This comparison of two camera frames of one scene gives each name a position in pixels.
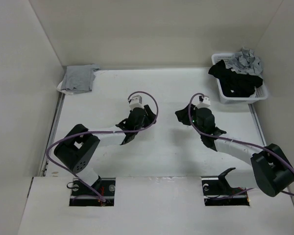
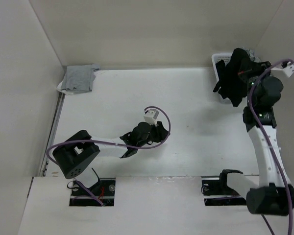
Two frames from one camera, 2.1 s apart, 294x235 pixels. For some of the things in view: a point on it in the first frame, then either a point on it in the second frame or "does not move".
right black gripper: (183, 115) → (255, 68)
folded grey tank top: (79, 79) does not move
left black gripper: (151, 116) → (160, 132)
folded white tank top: (66, 92) does not move
